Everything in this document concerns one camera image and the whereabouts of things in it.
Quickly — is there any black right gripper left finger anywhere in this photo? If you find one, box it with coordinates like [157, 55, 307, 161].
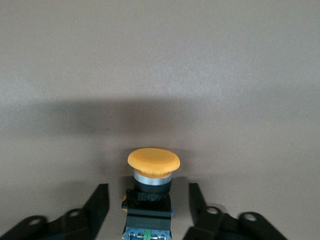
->
[0, 183, 111, 240]

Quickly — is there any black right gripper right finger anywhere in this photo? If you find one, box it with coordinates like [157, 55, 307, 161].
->
[183, 182, 291, 240]

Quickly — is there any orange mushroom push button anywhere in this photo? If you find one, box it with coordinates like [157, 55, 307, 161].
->
[120, 146, 181, 240]

